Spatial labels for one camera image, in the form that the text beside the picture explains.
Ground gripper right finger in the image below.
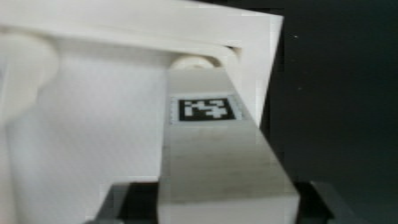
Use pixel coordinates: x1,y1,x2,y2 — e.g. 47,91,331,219
295,181,372,224

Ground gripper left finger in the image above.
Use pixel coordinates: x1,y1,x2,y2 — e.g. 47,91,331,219
86,182,158,224

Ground white desk tabletop tray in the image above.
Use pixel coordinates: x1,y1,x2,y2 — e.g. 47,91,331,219
0,0,283,224

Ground white desk leg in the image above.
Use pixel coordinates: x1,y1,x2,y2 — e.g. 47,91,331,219
157,56,301,224
0,33,61,224

